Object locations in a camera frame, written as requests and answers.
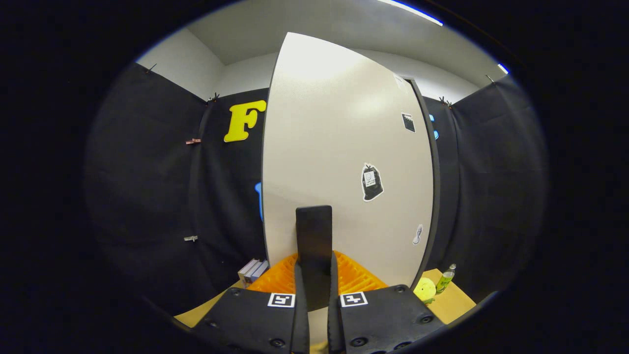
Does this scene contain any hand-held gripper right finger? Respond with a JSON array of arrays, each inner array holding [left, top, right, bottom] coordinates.
[[327, 251, 445, 354]]

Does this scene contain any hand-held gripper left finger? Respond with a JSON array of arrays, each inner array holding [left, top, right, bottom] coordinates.
[[189, 252, 311, 354]]

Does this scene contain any black door handle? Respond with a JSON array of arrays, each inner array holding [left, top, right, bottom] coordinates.
[[295, 205, 333, 312]]

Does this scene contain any grey shoe cabinet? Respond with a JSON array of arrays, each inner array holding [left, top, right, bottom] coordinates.
[[405, 78, 442, 291]]

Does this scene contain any beige shoe cabinet door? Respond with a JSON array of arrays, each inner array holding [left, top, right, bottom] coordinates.
[[261, 32, 434, 345]]

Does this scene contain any blue cover book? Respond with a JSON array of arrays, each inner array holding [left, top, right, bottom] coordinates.
[[250, 260, 269, 284]]

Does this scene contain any colourful spine book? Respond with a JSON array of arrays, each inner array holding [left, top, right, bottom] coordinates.
[[238, 259, 260, 284]]

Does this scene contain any yellow round object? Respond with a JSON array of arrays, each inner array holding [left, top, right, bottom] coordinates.
[[413, 277, 437, 303]]

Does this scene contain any green drink bottle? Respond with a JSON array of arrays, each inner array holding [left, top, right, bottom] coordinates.
[[435, 264, 457, 295]]

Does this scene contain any black backdrop cloth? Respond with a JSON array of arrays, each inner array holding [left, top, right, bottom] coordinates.
[[84, 63, 548, 315]]

